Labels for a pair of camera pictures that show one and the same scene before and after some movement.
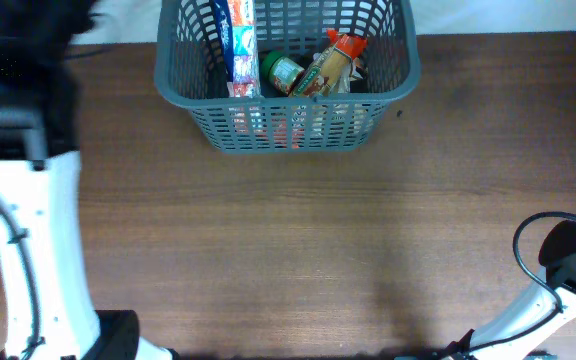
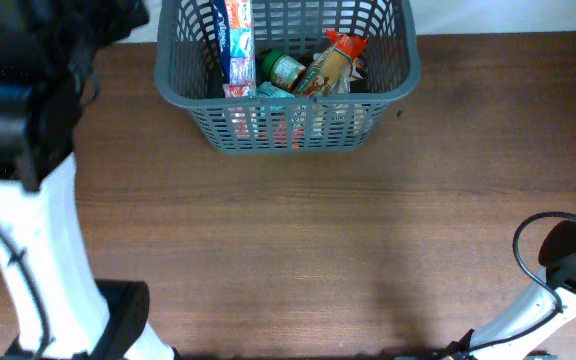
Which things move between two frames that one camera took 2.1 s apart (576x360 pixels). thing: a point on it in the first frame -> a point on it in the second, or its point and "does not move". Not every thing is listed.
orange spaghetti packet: [322, 76] does not move
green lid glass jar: [280, 72] does not move
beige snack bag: [357, 69] -> [330, 74]
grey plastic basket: [191, 67] does not move
